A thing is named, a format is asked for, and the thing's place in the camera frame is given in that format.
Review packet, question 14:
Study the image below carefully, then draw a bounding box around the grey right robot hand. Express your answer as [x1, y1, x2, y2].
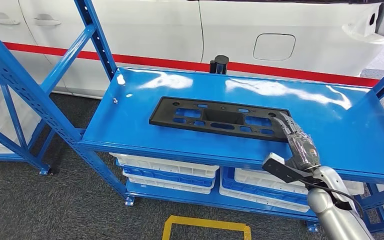
[270, 111, 322, 172]

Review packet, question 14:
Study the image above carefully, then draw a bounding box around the black plastic mounting plate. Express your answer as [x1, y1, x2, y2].
[148, 96, 294, 143]

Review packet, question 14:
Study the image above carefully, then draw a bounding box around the yellow floor tape square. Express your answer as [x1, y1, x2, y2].
[162, 215, 253, 240]

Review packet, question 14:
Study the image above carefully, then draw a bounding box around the red barrier belt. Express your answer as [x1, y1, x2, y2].
[3, 42, 384, 92]

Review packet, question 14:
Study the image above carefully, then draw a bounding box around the white car body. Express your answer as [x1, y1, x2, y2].
[0, 0, 384, 100]

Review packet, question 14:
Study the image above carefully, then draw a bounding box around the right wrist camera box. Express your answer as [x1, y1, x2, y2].
[262, 152, 309, 185]

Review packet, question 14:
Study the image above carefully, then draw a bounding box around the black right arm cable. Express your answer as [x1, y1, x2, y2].
[299, 178, 365, 220]

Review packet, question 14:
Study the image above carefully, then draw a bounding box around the black barrier post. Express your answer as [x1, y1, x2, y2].
[209, 55, 230, 75]

